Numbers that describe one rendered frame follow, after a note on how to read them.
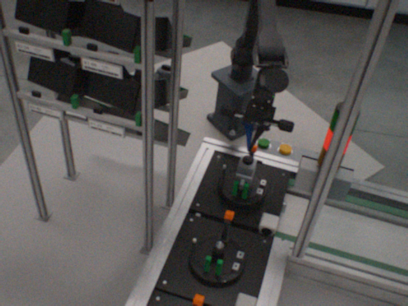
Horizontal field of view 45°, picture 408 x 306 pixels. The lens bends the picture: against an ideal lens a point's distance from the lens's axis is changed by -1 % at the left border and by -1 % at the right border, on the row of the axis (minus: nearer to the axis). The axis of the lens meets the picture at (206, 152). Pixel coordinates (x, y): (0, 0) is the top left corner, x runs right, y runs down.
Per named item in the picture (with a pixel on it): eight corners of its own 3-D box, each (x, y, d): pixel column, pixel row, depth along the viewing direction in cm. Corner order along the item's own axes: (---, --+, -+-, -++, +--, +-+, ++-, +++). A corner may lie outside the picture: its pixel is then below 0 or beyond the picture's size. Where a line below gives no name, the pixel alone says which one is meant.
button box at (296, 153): (252, 148, 164) (255, 134, 160) (315, 165, 161) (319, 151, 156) (247, 162, 159) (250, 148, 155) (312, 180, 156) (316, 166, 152)
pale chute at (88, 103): (103, 118, 156) (108, 105, 155) (138, 134, 152) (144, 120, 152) (53, 102, 129) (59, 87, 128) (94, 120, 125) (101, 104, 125)
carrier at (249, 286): (186, 217, 135) (189, 186, 127) (272, 242, 131) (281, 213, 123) (153, 291, 118) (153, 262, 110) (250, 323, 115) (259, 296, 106)
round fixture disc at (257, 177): (225, 166, 147) (225, 161, 146) (271, 178, 145) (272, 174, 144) (211, 200, 138) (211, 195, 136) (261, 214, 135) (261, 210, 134)
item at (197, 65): (221, 46, 219) (222, 41, 217) (382, 172, 171) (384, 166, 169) (75, 98, 186) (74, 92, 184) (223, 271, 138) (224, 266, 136)
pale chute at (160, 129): (148, 131, 153) (153, 117, 153) (185, 146, 149) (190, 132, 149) (106, 117, 126) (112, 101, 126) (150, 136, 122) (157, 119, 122)
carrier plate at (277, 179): (213, 155, 153) (213, 150, 152) (289, 176, 149) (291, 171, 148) (188, 213, 136) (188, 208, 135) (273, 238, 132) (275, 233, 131)
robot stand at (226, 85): (236, 104, 186) (243, 59, 172) (262, 127, 178) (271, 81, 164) (205, 118, 179) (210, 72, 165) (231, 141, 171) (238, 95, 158)
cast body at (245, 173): (240, 166, 140) (243, 148, 135) (255, 170, 139) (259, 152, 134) (232, 187, 134) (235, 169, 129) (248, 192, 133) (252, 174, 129)
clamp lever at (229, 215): (220, 234, 126) (226, 209, 123) (228, 237, 126) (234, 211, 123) (217, 241, 123) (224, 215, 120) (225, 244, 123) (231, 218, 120)
